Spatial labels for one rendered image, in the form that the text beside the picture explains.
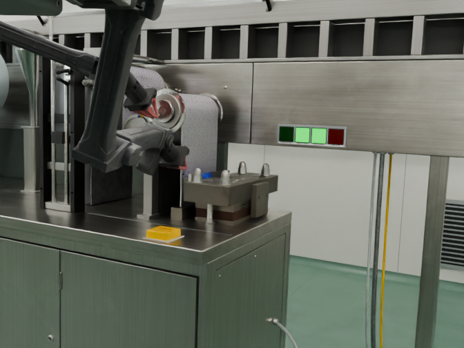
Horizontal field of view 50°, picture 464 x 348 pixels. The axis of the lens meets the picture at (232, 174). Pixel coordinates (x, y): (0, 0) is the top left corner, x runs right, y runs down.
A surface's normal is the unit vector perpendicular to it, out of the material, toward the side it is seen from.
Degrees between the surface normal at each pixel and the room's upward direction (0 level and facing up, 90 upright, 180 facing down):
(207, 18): 90
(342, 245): 90
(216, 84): 90
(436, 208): 90
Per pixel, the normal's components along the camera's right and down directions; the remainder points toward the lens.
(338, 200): -0.45, 0.09
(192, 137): 0.89, 0.09
